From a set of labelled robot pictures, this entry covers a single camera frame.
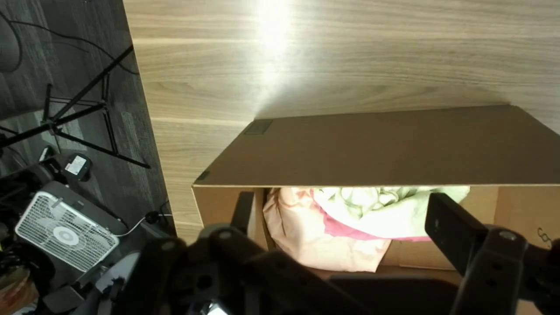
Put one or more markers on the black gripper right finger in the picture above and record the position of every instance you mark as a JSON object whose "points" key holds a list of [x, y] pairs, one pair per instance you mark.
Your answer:
{"points": [[495, 273]]}

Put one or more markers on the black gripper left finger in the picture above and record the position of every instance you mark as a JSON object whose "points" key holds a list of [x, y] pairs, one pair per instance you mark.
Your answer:
{"points": [[233, 273]]}

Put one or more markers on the peach t-shirt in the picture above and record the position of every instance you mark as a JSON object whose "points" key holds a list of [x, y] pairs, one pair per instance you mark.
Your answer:
{"points": [[303, 238]]}

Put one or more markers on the pale cream towel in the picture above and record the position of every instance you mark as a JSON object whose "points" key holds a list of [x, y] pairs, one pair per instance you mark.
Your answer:
{"points": [[396, 219]]}

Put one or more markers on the brown cardboard box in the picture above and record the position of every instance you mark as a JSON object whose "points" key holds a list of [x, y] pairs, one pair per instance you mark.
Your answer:
{"points": [[378, 151]]}

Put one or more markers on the white box fan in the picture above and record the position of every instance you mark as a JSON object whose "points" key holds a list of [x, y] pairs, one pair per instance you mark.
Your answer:
{"points": [[67, 233]]}

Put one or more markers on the black tripod stand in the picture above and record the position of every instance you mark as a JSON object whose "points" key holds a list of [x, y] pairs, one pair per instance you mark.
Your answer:
{"points": [[75, 114]]}

